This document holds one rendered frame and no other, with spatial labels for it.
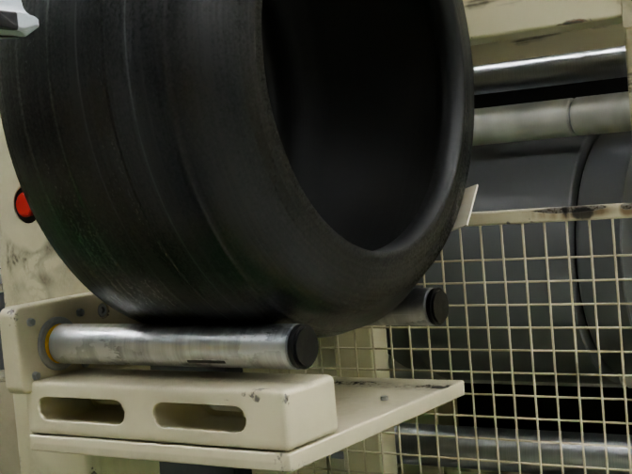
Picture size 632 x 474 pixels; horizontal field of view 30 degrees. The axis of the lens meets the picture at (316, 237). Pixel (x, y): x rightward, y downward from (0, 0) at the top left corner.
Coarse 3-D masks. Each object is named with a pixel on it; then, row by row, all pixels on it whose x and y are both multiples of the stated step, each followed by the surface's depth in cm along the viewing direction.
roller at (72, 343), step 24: (48, 336) 133; (72, 336) 130; (96, 336) 128; (120, 336) 126; (144, 336) 124; (168, 336) 122; (192, 336) 121; (216, 336) 119; (240, 336) 117; (264, 336) 116; (288, 336) 114; (312, 336) 116; (72, 360) 131; (96, 360) 129; (120, 360) 127; (144, 360) 125; (168, 360) 123; (192, 360) 121; (216, 360) 119; (240, 360) 117; (264, 360) 116; (288, 360) 114; (312, 360) 116
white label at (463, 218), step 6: (474, 186) 144; (468, 192) 144; (474, 192) 143; (468, 198) 143; (474, 198) 143; (462, 204) 144; (468, 204) 143; (462, 210) 143; (468, 210) 142; (462, 216) 143; (468, 216) 141; (456, 222) 143; (462, 222) 142; (456, 228) 142
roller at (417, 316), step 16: (416, 288) 140; (432, 288) 139; (400, 304) 139; (416, 304) 138; (432, 304) 137; (448, 304) 140; (384, 320) 141; (400, 320) 139; (416, 320) 138; (432, 320) 137
